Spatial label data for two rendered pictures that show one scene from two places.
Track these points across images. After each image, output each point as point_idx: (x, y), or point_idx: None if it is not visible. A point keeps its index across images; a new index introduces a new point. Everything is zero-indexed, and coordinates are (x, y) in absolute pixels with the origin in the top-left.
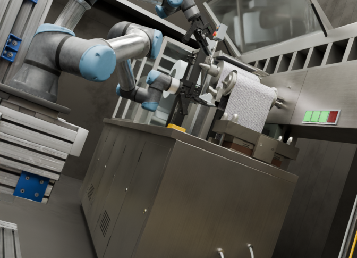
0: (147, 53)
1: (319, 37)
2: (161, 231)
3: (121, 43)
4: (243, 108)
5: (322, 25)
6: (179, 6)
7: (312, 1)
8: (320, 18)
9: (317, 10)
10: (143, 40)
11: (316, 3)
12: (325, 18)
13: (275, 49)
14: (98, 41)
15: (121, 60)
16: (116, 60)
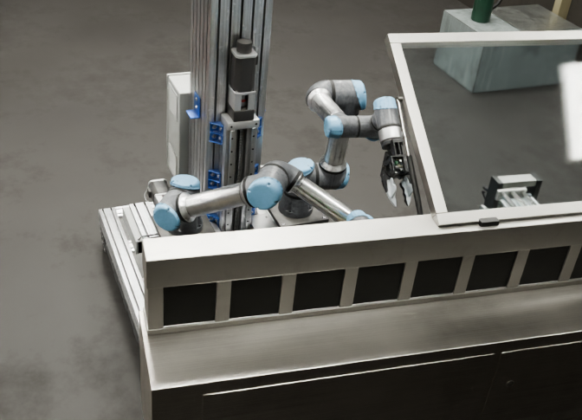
0: (248, 204)
1: None
2: None
3: (203, 197)
4: None
5: (415, 203)
6: (339, 136)
7: (414, 151)
8: (413, 188)
9: (419, 170)
10: (240, 191)
11: (418, 155)
12: (428, 189)
13: None
14: (170, 198)
15: (209, 212)
16: (174, 216)
